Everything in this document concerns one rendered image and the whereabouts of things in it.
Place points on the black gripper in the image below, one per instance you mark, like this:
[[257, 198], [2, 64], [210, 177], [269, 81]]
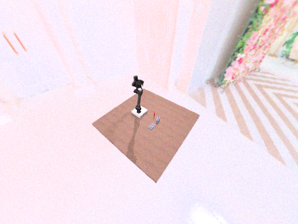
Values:
[[141, 82]]

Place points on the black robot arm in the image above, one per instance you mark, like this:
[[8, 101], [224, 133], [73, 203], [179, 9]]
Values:
[[135, 79]]

